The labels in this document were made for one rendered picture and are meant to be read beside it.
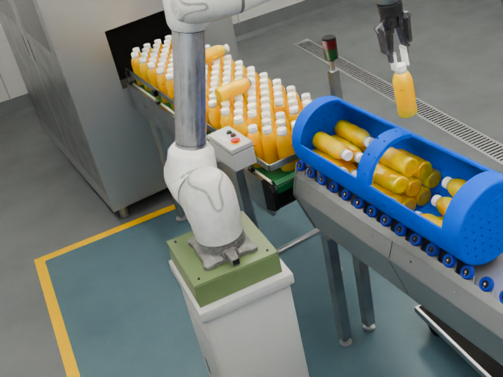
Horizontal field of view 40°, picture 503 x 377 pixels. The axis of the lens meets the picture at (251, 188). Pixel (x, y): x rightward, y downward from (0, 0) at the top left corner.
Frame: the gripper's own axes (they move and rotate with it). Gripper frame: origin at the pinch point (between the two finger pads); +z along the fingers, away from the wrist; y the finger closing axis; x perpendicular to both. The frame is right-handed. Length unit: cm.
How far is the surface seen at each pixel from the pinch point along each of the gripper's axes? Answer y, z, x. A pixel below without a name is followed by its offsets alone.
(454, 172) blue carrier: 1.6, 38.9, -17.8
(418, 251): -24, 51, -27
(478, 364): -3, 132, -23
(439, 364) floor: -8, 147, -3
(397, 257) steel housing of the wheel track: -27, 58, -18
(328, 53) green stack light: 21, 31, 80
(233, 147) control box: -45, 33, 54
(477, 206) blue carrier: -16, 26, -47
